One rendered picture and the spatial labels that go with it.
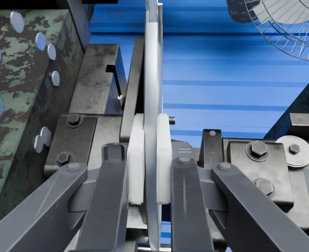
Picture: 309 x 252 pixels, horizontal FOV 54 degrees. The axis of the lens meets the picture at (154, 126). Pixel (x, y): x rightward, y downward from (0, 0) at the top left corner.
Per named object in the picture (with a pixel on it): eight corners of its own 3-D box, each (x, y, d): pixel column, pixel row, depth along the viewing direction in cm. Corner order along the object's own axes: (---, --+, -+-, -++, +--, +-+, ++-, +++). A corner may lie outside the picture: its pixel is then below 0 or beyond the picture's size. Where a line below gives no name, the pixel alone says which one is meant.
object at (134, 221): (121, 227, 46) (151, 229, 46) (132, 142, 55) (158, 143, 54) (128, 241, 54) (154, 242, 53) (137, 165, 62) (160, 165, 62)
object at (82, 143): (-15, 136, 27) (137, 142, 25) (32, 31, 34) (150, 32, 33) (68, 220, 47) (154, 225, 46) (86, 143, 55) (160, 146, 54)
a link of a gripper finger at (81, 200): (126, 212, 14) (60, 212, 14) (133, 164, 19) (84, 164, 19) (125, 183, 13) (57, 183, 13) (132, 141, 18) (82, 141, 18)
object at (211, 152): (187, 244, 42) (227, 247, 41) (189, 124, 53) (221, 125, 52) (184, 264, 55) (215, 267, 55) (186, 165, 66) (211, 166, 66)
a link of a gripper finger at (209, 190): (172, 182, 13) (240, 183, 13) (168, 141, 18) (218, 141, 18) (171, 211, 14) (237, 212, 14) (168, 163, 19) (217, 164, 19)
